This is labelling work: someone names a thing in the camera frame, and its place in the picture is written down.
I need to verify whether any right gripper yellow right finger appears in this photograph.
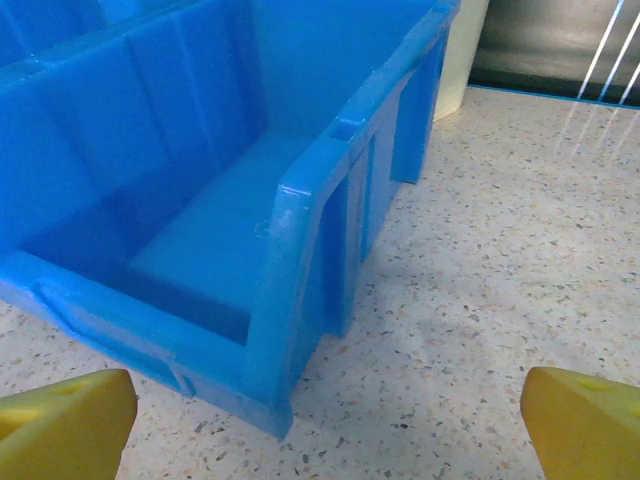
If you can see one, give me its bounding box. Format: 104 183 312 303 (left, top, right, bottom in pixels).
519 366 640 480

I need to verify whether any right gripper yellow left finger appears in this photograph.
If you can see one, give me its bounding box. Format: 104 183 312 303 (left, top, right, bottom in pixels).
0 368 139 480

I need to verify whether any blue plastic storage bin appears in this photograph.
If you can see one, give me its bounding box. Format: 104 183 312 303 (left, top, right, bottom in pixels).
0 0 461 441
0 0 201 69

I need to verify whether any white knife block pink top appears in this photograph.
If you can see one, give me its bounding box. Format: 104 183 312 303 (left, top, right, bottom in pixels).
432 0 490 122

